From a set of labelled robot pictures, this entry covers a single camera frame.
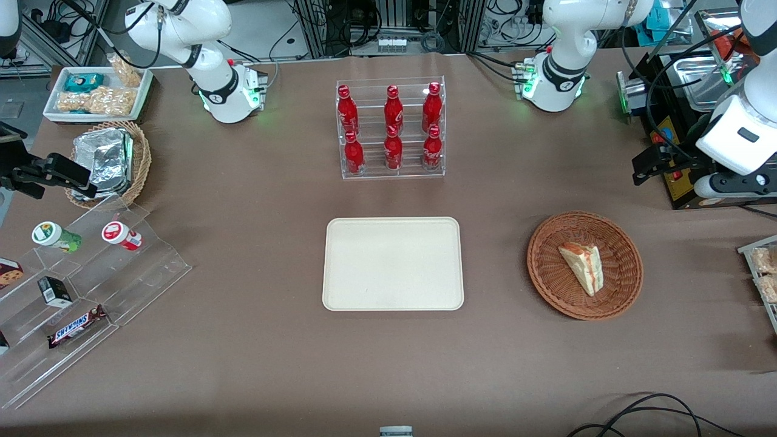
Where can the black food warmer case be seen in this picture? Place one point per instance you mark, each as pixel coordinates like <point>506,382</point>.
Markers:
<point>683,182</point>

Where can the clear bag of puffed snack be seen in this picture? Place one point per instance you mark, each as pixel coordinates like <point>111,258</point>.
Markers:
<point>106,101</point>

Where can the red yogurt cup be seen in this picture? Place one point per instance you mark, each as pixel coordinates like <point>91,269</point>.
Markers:
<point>118,233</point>

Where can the clear acrylic bottle rack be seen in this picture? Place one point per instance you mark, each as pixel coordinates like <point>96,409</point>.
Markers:
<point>371,171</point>

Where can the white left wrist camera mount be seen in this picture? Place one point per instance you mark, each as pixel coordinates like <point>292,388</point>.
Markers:
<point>728,186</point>

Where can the beige plastic tray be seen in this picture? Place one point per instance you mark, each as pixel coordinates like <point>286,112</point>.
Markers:
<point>393,264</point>

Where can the green yogurt cup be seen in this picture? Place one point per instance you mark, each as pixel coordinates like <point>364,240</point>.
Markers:
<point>50,234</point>

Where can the red food packet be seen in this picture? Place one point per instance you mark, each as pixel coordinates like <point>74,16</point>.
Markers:
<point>734,45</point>

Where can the steel warmer tray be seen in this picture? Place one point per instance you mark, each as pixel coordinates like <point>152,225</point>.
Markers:
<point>698,79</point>

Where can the small black box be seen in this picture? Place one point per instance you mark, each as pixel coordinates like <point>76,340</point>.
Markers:
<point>56,291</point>

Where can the grey arm base connector block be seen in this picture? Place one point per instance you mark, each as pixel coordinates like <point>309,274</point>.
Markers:
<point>522,79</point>
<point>256,88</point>

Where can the snickers bar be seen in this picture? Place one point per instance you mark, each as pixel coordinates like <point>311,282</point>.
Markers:
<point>76,326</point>

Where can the brown cookie box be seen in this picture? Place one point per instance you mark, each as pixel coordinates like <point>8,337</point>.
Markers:
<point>9,273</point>

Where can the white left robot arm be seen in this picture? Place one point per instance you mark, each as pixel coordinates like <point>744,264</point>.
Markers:
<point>567,36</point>

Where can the brown wicker basket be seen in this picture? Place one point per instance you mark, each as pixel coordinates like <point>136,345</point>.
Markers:
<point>558,285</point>

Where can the triangle sandwich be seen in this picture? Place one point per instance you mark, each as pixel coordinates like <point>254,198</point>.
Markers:
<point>586,267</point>

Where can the teal snack packet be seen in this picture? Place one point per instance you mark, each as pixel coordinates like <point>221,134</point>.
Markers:
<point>84,82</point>

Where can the white rectangular snack tray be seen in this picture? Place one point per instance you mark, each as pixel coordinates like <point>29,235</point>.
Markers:
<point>145,91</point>

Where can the clear pack of rice snack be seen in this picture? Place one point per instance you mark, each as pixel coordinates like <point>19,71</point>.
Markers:
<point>766,260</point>
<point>768,289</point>

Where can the aluminium foil container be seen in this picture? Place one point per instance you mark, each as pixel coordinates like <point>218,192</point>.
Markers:
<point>103,161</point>

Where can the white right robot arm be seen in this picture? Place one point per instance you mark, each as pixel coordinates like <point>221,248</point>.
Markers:
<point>182,30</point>

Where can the black right wrist mount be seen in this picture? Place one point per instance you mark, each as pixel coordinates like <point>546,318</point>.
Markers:
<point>11,142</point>

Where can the clear bag of peanuts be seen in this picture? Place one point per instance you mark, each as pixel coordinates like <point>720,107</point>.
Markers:
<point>126,70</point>

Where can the tray with snacks right edge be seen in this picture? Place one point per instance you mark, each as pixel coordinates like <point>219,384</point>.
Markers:
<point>748,249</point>

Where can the red cola bottle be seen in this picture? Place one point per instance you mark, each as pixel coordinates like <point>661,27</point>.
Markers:
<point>432,152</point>
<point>354,156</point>
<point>431,109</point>
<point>393,112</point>
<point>393,153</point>
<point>348,112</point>

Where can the tan wicker basket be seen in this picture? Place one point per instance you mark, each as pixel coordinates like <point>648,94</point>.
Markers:
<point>142,161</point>

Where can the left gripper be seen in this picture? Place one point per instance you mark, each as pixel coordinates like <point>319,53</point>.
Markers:
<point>685,160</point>

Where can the aluminium frame rack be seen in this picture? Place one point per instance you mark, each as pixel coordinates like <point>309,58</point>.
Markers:
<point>315,24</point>

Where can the grey device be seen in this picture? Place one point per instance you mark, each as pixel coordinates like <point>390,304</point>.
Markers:
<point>396,431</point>

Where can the teal box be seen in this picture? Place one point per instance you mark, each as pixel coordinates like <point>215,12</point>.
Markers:
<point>658,15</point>

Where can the clear acrylic step display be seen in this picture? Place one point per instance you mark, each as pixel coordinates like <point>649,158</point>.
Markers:
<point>139,273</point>

